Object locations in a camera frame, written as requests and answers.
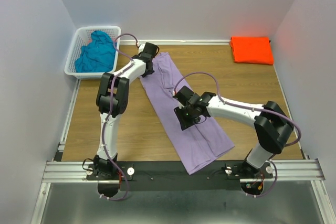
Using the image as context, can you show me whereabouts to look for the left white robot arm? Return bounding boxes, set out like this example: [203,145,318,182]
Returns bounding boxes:
[93,42,160,179]

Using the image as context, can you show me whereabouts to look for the teal t shirt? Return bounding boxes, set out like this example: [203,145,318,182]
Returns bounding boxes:
[75,30,116,73]

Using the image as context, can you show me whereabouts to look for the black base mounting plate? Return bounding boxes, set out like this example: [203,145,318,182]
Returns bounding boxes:
[82,160,273,195]

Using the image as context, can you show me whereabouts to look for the folded orange t shirt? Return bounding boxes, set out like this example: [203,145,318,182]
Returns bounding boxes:
[229,37,274,65]

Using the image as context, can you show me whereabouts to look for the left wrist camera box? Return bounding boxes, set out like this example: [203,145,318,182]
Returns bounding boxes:
[138,44,145,52]

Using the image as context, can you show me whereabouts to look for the white plastic laundry basket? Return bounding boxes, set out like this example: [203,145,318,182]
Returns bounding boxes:
[64,25,121,80]

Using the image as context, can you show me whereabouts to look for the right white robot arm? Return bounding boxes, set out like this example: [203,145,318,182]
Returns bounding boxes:
[173,86,297,178]

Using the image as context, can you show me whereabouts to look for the purple t shirt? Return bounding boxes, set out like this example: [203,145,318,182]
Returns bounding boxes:
[140,52,235,175]

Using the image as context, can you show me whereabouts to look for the aluminium rail frame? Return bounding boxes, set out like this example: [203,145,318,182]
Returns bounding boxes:
[30,158,336,224]

